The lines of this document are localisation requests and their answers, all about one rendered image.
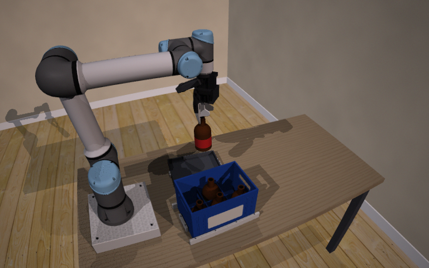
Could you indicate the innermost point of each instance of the blue plastic crate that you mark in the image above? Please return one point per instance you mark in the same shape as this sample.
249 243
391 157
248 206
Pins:
227 178

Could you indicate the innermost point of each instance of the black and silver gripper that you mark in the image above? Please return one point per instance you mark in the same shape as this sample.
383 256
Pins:
205 94

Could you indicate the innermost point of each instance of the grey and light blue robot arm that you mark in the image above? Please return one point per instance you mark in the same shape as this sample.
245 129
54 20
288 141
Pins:
60 75

